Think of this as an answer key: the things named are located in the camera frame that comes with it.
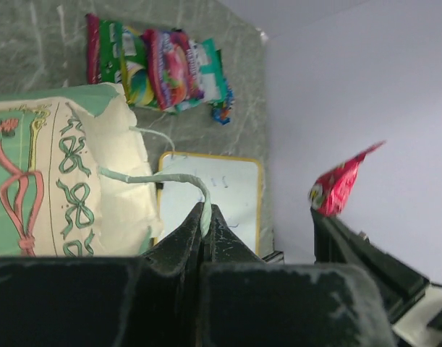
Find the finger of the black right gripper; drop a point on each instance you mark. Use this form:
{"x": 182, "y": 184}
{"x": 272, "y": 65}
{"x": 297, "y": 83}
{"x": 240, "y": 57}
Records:
{"x": 401, "y": 286}

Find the green yellow chips bag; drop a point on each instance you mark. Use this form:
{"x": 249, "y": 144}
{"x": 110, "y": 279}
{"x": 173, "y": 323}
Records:
{"x": 134, "y": 69}

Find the green white paper bag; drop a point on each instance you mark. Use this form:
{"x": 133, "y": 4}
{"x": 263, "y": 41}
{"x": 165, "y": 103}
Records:
{"x": 75, "y": 180}

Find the blue M&M's packet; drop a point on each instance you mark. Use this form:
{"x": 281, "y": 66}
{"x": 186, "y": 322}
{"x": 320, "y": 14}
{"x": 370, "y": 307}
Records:
{"x": 220, "y": 110}

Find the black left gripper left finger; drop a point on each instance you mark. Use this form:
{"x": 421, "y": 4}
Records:
{"x": 145, "y": 300}

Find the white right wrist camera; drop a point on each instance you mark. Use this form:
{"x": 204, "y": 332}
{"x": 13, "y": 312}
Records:
{"x": 418, "y": 320}

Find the yellow framed whiteboard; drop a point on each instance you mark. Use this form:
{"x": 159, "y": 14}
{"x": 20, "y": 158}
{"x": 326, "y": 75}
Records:
{"x": 235, "y": 185}

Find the purple Fox's candy bag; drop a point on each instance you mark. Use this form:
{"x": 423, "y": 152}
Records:
{"x": 93, "y": 49}

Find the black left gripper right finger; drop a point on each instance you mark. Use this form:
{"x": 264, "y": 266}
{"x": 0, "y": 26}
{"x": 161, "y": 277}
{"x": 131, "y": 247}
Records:
{"x": 259, "y": 304}

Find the pink fruit candy bag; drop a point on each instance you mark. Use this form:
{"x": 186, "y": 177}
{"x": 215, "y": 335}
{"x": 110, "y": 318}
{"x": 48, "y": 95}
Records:
{"x": 173, "y": 70}

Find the small red snack packet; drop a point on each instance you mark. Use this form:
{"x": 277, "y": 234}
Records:
{"x": 330, "y": 192}

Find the teal snack packet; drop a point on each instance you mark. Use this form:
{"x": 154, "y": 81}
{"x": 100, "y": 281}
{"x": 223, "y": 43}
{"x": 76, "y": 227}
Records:
{"x": 210, "y": 76}

